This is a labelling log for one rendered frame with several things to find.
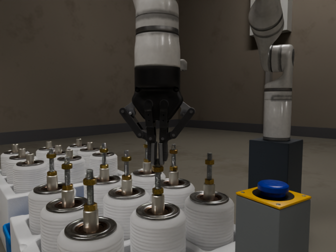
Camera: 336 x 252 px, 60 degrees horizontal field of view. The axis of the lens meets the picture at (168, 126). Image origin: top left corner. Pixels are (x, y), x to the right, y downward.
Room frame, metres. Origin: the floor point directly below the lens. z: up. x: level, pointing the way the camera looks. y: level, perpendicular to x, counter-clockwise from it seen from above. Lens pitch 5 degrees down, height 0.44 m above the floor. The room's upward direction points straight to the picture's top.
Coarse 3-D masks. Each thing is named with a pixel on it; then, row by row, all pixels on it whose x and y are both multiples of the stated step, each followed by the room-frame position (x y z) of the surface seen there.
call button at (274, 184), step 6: (264, 180) 0.40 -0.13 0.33; (270, 180) 0.40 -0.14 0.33; (276, 180) 0.40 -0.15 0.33; (258, 186) 0.38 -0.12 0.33; (264, 186) 0.37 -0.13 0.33; (270, 186) 0.37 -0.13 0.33; (276, 186) 0.37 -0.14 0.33; (282, 186) 0.37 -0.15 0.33; (288, 186) 0.37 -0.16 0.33; (264, 192) 0.38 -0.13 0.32; (270, 192) 0.37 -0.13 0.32; (276, 192) 0.37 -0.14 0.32; (282, 192) 0.37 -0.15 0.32
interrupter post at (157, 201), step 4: (152, 196) 0.48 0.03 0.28; (156, 196) 0.47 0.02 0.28; (160, 196) 0.47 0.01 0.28; (152, 200) 0.48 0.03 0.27; (156, 200) 0.47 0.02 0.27; (160, 200) 0.47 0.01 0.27; (152, 204) 0.48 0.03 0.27; (156, 204) 0.47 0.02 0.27; (160, 204) 0.47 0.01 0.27; (152, 208) 0.48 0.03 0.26; (156, 208) 0.47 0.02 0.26; (160, 208) 0.47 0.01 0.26; (152, 212) 0.48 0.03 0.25; (156, 212) 0.47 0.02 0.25; (160, 212) 0.47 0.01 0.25
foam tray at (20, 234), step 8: (16, 216) 0.63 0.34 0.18; (24, 216) 0.63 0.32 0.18; (16, 224) 0.59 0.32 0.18; (24, 224) 0.59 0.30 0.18; (16, 232) 0.55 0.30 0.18; (24, 232) 0.55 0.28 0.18; (16, 240) 0.54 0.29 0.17; (24, 240) 0.52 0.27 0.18; (32, 240) 0.52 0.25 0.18; (40, 240) 0.53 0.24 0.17; (128, 240) 0.52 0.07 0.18; (16, 248) 0.54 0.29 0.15; (24, 248) 0.49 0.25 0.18; (32, 248) 0.49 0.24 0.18; (40, 248) 0.53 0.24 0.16; (128, 248) 0.51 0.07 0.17; (192, 248) 0.49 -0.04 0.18; (216, 248) 0.49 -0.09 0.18; (224, 248) 0.49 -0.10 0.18; (232, 248) 0.49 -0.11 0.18
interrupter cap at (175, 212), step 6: (144, 204) 0.51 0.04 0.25; (150, 204) 0.51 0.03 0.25; (168, 204) 0.51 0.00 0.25; (174, 204) 0.51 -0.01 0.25; (138, 210) 0.48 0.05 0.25; (144, 210) 0.48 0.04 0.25; (150, 210) 0.49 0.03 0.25; (168, 210) 0.48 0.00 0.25; (174, 210) 0.48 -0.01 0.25; (144, 216) 0.45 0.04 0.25; (150, 216) 0.46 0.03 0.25; (156, 216) 0.46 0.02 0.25; (162, 216) 0.46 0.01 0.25; (168, 216) 0.45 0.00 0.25; (174, 216) 0.46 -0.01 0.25
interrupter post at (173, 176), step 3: (171, 171) 0.64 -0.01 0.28; (174, 171) 0.64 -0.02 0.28; (177, 171) 0.64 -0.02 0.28; (171, 174) 0.64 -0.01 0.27; (174, 174) 0.64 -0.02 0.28; (177, 174) 0.64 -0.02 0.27; (171, 177) 0.64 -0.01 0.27; (174, 177) 0.64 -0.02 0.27; (177, 177) 0.64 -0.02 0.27; (171, 180) 0.64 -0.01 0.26; (174, 180) 0.64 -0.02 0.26; (177, 180) 0.64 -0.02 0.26; (171, 183) 0.64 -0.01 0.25; (174, 183) 0.64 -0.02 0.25; (177, 183) 0.64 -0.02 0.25
